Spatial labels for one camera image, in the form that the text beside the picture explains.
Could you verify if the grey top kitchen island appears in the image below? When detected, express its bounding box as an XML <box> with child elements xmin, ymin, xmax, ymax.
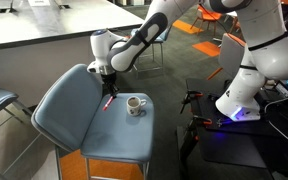
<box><xmin>0</xmin><ymin>0</ymin><xmax>146</xmax><ymax>109</ymax></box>

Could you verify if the white round table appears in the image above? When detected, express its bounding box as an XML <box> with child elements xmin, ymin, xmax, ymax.
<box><xmin>225</xmin><ymin>10</ymin><xmax>240</xmax><ymax>19</ymax></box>

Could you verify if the black countertop power outlet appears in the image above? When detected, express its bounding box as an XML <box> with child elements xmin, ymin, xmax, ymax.
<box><xmin>57</xmin><ymin>3</ymin><xmax>72</xmax><ymax>10</ymax></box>
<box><xmin>0</xmin><ymin>6</ymin><xmax>18</xmax><ymax>15</ymax></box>

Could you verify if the orange black bar clamp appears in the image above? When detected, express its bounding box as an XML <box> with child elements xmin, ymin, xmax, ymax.
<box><xmin>178</xmin><ymin>114</ymin><xmax>214</xmax><ymax>158</ymax></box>
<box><xmin>179</xmin><ymin>89</ymin><xmax>205</xmax><ymax>115</ymax></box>

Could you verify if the white patterned ceramic mug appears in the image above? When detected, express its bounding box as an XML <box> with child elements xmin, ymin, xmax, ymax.
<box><xmin>126</xmin><ymin>95</ymin><xmax>148</xmax><ymax>117</ymax></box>

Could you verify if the white paper sheet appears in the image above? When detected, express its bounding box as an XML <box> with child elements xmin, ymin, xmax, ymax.
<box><xmin>27</xmin><ymin>0</ymin><xmax>51</xmax><ymax>8</ymax></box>

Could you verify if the red marker pen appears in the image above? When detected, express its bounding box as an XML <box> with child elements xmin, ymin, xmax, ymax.
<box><xmin>102</xmin><ymin>95</ymin><xmax>117</xmax><ymax>112</ymax></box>

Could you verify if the white cable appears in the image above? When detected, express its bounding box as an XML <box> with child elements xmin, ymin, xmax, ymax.
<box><xmin>263</xmin><ymin>92</ymin><xmax>288</xmax><ymax>153</ymax></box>

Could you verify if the grey chair with orange edge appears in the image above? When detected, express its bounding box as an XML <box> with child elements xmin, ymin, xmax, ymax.
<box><xmin>206</xmin><ymin>32</ymin><xmax>246</xmax><ymax>82</ymax></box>

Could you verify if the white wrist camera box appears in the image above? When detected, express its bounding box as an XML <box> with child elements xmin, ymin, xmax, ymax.
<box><xmin>86</xmin><ymin>60</ymin><xmax>102</xmax><ymax>75</ymax></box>

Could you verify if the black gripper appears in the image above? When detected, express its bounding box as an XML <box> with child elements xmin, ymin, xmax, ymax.
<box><xmin>100</xmin><ymin>73</ymin><xmax>121</xmax><ymax>98</ymax></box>

